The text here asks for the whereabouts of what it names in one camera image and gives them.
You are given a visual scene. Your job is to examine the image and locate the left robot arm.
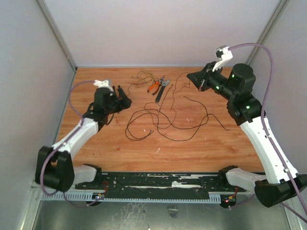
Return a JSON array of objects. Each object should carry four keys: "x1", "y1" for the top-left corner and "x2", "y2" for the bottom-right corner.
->
[{"x1": 35, "y1": 80, "x2": 132, "y2": 192}]

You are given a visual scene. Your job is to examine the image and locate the black wire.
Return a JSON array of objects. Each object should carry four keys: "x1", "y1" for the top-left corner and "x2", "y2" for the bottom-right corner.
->
[{"x1": 126, "y1": 71, "x2": 230, "y2": 142}]

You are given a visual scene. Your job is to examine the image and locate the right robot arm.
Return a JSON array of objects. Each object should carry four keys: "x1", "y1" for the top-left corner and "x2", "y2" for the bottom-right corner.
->
[{"x1": 187, "y1": 62, "x2": 307, "y2": 207}]

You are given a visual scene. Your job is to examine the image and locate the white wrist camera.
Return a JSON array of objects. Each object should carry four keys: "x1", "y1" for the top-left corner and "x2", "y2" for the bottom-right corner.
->
[
  {"x1": 94, "y1": 79, "x2": 114, "y2": 92},
  {"x1": 212, "y1": 46, "x2": 233, "y2": 72}
]

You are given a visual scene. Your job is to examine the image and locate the thin brown yellow wire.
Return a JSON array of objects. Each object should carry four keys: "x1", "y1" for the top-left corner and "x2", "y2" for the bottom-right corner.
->
[{"x1": 126, "y1": 69, "x2": 155, "y2": 96}]

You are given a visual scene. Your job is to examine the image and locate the aluminium frame post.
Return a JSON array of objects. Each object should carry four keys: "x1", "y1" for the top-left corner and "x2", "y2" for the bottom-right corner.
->
[
  {"x1": 246, "y1": 0, "x2": 290, "y2": 65},
  {"x1": 36, "y1": 0, "x2": 78, "y2": 73}
]

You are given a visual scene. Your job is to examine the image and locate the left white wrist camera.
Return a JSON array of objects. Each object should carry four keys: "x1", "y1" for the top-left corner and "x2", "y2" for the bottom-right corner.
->
[{"x1": 94, "y1": 79, "x2": 114, "y2": 92}]

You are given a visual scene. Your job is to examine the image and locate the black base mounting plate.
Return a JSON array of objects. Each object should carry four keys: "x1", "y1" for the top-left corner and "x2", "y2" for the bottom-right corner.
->
[{"x1": 74, "y1": 172, "x2": 245, "y2": 198}]

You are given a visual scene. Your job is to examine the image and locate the left aluminium frame post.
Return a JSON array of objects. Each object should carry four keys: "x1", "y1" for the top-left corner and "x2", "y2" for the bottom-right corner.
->
[{"x1": 36, "y1": 0, "x2": 78, "y2": 73}]

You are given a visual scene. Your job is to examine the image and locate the grey slotted cable duct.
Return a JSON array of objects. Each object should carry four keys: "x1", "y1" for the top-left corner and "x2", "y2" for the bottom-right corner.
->
[{"x1": 41, "y1": 191, "x2": 221, "y2": 205}]

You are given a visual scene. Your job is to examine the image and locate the orange needle nose pliers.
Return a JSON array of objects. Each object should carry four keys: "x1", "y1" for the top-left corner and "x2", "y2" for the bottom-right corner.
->
[{"x1": 147, "y1": 76, "x2": 164, "y2": 95}]

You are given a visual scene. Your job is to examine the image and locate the black adjustable wrench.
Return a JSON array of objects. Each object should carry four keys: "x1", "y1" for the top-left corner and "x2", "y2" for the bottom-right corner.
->
[{"x1": 155, "y1": 80, "x2": 170, "y2": 103}]

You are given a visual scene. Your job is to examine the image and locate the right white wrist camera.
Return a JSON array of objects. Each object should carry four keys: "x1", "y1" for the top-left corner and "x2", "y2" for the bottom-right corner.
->
[{"x1": 212, "y1": 46, "x2": 233, "y2": 72}]

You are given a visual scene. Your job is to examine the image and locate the right aluminium frame post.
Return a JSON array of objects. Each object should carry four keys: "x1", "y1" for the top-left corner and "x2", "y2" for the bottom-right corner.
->
[{"x1": 246, "y1": 0, "x2": 290, "y2": 65}]

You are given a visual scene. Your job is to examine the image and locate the aluminium front rail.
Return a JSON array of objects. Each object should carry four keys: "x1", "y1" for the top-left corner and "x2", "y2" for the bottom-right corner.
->
[{"x1": 30, "y1": 171, "x2": 295, "y2": 195}]

